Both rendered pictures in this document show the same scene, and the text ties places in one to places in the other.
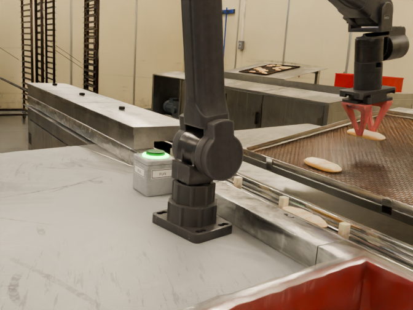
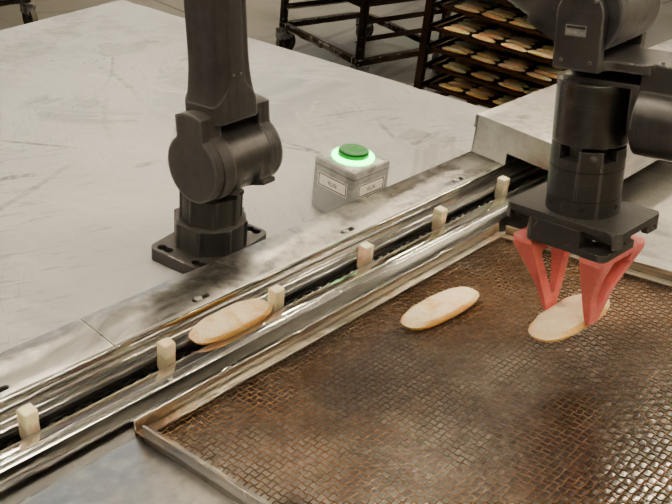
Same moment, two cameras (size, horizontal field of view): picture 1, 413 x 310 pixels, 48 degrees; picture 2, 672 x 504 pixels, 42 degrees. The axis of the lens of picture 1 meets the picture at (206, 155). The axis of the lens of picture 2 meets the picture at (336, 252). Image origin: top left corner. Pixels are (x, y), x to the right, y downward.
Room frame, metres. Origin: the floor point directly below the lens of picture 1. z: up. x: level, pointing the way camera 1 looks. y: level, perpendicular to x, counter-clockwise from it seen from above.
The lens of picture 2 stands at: (0.62, -0.87, 1.37)
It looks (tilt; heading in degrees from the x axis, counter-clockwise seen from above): 31 degrees down; 73
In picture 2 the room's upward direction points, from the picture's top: 6 degrees clockwise
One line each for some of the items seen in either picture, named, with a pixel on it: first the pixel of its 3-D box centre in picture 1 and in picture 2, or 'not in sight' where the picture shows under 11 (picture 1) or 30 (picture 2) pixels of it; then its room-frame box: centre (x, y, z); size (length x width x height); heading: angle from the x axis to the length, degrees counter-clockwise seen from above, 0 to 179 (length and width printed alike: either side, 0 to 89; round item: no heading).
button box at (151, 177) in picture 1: (155, 181); (350, 195); (0.94, 0.10, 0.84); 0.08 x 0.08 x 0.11; 33
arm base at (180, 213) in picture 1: (192, 204); (210, 220); (0.75, 0.02, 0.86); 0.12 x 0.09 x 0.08; 44
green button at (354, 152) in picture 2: (155, 154); (353, 155); (0.94, 0.11, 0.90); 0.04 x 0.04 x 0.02
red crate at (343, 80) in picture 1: (367, 82); not in sight; (4.39, -1.45, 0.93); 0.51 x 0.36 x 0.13; 37
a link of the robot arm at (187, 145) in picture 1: (203, 158); (228, 165); (0.77, 0.00, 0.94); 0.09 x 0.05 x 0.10; 125
